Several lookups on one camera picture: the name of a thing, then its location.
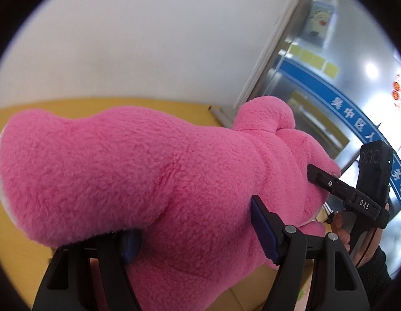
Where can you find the cartoon sticker on glass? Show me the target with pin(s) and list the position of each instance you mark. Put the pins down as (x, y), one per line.
(318, 22)

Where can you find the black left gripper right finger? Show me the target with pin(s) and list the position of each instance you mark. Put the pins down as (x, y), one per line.
(335, 282)

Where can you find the pink plush bear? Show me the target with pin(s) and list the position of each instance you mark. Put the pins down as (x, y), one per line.
(186, 187)

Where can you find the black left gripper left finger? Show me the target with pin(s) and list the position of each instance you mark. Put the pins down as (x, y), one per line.
(79, 273)

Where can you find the cardboard box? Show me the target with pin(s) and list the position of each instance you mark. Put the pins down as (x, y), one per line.
(271, 284)

